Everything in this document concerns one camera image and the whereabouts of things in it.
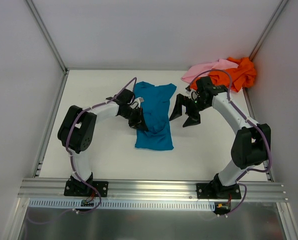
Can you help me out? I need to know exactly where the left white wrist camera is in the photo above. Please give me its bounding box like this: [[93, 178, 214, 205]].
[[134, 97, 144, 106]]

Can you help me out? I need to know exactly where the right aluminium corner post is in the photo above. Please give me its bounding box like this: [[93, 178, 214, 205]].
[[249, 0, 290, 62]]

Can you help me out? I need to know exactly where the white slotted cable duct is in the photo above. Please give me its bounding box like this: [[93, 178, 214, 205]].
[[28, 198, 215, 212]]

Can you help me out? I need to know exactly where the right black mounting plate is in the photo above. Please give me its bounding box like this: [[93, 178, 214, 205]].
[[196, 182, 242, 200]]

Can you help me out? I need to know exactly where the black mounting plate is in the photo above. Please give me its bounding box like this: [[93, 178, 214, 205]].
[[63, 179, 109, 198], [196, 182, 242, 200]]

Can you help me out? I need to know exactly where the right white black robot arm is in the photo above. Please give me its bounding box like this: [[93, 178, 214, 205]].
[[169, 76, 271, 200]]

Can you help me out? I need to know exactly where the orange t shirt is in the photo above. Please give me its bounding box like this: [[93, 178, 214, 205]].
[[189, 57, 257, 92]]

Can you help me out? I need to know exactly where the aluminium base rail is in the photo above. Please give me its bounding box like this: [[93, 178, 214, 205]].
[[17, 177, 289, 203]]

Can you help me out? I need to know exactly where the left aluminium corner post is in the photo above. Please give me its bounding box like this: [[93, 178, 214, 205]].
[[23, 0, 69, 74]]

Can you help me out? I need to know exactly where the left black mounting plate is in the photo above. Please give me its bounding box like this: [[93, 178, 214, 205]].
[[63, 179, 109, 198]]

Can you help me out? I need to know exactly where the teal blue t shirt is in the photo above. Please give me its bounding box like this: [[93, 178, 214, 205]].
[[134, 81, 177, 151]]

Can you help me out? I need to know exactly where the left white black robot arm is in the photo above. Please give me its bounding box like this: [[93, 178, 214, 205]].
[[57, 89, 148, 198]]

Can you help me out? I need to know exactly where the pink t shirt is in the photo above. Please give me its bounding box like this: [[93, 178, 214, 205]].
[[181, 59, 239, 83]]

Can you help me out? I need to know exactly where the aluminium corner post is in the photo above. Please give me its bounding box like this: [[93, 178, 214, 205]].
[[23, 0, 69, 74], [249, 0, 290, 62]]

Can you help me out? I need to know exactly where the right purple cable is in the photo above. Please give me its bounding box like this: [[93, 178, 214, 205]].
[[190, 69, 274, 218]]

